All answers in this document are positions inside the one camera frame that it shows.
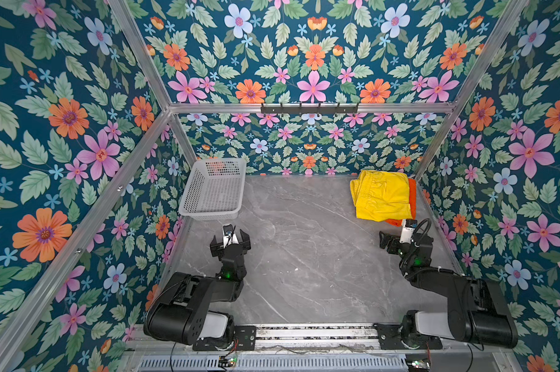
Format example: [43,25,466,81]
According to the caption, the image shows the yellow shorts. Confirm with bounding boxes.
[350,170,410,223]

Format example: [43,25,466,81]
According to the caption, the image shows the orange shorts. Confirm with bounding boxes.
[385,178,417,226]

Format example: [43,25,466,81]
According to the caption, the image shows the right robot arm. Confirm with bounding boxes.
[379,232,519,349]

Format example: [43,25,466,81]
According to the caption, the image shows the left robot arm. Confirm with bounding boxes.
[143,225,251,348]

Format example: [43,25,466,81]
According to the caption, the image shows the white plastic basket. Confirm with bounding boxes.
[178,158,247,221]

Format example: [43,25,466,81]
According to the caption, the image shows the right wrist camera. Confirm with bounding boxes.
[399,219,418,244]

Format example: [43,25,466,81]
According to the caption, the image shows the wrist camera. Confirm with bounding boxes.
[222,224,235,246]
[399,219,418,244]

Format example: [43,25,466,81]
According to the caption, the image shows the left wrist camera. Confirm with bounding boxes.
[222,224,235,246]

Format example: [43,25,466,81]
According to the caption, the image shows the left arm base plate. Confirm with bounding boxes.
[192,325,258,352]

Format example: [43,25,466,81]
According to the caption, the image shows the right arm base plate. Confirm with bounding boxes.
[373,323,443,350]

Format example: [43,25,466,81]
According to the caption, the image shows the aluminium mounting rail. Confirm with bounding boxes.
[125,322,513,354]

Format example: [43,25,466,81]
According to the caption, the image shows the white vented cable duct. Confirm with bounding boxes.
[138,354,409,371]

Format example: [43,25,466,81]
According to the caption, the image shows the black hook rail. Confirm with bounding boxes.
[260,103,359,116]

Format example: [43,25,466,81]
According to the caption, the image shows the aluminium frame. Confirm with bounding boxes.
[0,1,525,371]

